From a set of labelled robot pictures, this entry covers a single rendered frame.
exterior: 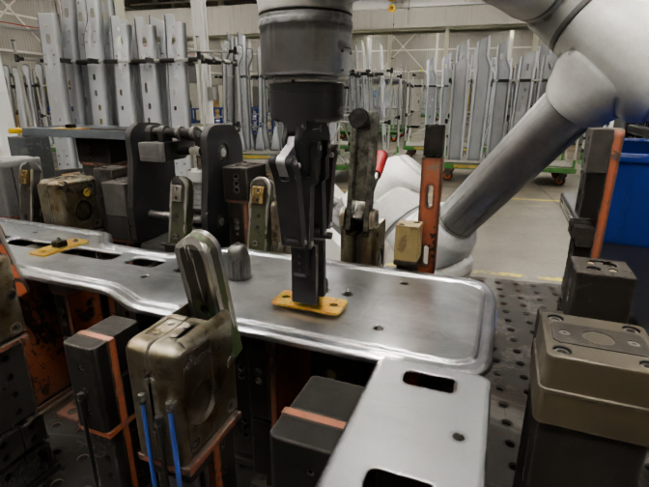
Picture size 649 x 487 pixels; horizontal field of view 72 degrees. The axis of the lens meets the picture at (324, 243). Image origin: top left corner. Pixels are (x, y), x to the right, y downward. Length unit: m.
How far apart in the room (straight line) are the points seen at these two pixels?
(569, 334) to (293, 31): 0.34
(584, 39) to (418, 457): 0.69
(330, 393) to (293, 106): 0.27
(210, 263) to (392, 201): 0.84
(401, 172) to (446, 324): 0.74
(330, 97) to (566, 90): 0.51
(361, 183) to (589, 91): 0.40
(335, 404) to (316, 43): 0.32
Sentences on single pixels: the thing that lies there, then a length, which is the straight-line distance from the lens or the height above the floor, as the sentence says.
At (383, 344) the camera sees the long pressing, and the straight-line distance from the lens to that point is 0.46.
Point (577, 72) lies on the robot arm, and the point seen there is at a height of 1.27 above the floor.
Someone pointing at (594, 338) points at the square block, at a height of 1.06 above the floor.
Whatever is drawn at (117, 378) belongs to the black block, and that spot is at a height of 0.94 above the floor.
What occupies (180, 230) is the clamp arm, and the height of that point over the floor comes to 1.01.
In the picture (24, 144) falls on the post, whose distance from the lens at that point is 1.37.
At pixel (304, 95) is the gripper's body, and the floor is 1.24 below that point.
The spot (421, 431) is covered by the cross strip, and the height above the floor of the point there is 1.00.
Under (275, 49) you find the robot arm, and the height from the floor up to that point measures 1.27.
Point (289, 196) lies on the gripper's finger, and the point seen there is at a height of 1.14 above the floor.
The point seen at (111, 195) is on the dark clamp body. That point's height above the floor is 1.05.
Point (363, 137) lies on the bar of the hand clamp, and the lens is 0.67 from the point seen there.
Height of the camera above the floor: 1.23
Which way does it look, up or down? 18 degrees down
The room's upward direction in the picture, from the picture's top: straight up
